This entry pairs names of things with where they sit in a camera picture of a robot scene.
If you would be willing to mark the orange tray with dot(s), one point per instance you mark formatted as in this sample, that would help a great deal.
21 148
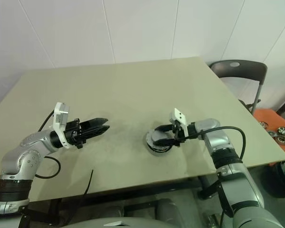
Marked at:
268 116

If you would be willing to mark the dark grey rounded shape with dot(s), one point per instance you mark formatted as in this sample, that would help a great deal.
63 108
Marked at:
171 212

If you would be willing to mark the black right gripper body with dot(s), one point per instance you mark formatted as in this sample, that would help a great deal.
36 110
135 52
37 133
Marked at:
177 133

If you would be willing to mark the black folding chair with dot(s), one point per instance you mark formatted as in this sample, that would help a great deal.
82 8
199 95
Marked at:
247 70

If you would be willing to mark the black table frame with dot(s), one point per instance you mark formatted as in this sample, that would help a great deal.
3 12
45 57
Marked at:
206 190

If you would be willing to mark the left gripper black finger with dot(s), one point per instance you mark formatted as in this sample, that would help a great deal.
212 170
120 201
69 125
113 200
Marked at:
95 123
95 133

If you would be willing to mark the black waste bin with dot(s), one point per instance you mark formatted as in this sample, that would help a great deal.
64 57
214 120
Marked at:
275 185

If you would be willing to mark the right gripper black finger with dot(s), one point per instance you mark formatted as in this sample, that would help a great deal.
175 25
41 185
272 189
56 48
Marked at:
165 127
166 142

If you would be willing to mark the shiny metal floor bracket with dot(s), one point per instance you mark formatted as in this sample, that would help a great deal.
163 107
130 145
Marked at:
210 221

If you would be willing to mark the light grey robot torso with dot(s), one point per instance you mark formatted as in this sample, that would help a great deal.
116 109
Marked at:
97 219

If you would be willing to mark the motor housing with copper coils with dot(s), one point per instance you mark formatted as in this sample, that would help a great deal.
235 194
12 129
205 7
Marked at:
156 153

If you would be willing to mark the small round motor part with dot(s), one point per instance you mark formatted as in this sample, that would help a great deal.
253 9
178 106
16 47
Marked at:
282 139
272 133
264 125
282 131

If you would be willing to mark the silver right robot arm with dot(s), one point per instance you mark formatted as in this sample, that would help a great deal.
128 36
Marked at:
218 142

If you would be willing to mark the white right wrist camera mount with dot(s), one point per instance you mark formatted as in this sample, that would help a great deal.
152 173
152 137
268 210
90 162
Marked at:
180 116

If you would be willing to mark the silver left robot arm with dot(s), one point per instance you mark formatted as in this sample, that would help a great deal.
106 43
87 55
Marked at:
21 156

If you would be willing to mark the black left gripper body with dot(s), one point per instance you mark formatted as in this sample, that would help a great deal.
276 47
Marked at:
72 135

